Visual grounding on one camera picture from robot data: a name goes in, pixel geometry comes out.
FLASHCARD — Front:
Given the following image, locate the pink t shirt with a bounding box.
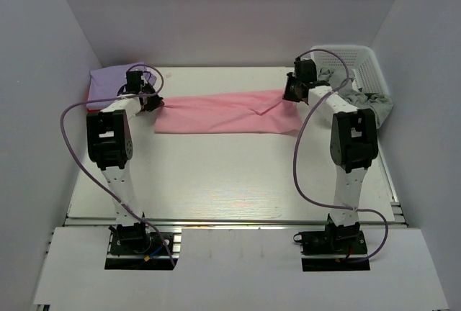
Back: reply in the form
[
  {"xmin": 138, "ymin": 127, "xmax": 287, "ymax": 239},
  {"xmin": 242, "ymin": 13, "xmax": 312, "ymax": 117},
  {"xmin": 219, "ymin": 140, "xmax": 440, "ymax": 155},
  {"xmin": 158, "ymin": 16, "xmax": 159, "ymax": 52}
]
[{"xmin": 155, "ymin": 89, "xmax": 302, "ymax": 135}]

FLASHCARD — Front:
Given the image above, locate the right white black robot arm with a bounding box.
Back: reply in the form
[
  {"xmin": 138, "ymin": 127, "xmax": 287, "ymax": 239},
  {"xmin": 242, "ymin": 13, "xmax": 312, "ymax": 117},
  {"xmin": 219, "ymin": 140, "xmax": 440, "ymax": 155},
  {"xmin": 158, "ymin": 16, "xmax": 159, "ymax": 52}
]
[{"xmin": 283, "ymin": 57, "xmax": 378, "ymax": 227}]

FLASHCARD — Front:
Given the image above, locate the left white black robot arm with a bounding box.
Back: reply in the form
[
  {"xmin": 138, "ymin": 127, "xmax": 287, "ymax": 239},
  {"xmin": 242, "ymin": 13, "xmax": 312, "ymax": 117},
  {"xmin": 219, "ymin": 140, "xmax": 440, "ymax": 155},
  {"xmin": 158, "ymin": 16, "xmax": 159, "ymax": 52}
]
[{"xmin": 86, "ymin": 64, "xmax": 164, "ymax": 227}]

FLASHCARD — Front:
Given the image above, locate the folded purple t shirt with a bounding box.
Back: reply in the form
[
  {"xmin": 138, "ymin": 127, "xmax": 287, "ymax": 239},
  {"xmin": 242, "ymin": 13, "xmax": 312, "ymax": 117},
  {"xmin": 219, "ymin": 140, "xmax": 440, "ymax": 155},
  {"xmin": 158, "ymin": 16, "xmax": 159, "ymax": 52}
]
[{"xmin": 87, "ymin": 62, "xmax": 157, "ymax": 101}]

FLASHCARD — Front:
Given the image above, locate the folded red t shirt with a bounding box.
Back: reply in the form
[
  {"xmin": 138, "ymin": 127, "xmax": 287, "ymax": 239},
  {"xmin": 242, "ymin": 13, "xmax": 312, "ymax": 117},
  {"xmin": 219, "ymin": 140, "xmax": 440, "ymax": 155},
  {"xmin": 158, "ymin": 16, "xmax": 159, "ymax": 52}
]
[{"xmin": 86, "ymin": 93, "xmax": 112, "ymax": 112}]

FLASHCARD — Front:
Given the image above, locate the white plastic basket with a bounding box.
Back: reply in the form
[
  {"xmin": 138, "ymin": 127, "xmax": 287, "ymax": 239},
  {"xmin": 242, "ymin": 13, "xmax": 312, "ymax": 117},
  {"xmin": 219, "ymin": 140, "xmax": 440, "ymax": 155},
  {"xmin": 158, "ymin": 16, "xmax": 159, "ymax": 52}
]
[{"xmin": 310, "ymin": 45, "xmax": 390, "ymax": 96}]

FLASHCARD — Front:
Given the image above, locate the grey crumpled t shirt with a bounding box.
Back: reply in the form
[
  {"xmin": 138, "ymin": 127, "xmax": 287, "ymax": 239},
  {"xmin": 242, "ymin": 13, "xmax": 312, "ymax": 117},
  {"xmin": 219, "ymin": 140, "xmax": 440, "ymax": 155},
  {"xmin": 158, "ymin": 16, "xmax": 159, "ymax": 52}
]
[{"xmin": 318, "ymin": 66, "xmax": 393, "ymax": 129}]

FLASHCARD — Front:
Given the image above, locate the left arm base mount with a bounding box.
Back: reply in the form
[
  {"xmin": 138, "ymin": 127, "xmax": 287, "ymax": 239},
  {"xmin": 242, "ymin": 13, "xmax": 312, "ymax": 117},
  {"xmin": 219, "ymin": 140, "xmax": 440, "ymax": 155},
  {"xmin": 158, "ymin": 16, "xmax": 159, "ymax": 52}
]
[{"xmin": 104, "ymin": 222, "xmax": 179, "ymax": 271}]

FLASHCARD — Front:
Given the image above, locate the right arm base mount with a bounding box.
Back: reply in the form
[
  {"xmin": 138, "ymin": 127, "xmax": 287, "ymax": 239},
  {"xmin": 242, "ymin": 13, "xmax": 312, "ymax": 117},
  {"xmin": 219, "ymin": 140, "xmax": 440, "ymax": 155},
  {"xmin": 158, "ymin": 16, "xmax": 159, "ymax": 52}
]
[{"xmin": 293, "ymin": 222, "xmax": 370, "ymax": 272}]

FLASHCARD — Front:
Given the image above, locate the aluminium table rail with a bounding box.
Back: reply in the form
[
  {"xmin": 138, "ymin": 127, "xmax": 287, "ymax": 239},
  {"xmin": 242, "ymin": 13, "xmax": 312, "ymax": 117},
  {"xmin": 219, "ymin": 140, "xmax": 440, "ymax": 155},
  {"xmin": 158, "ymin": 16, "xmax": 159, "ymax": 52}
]
[{"xmin": 63, "ymin": 107, "xmax": 408, "ymax": 231}]

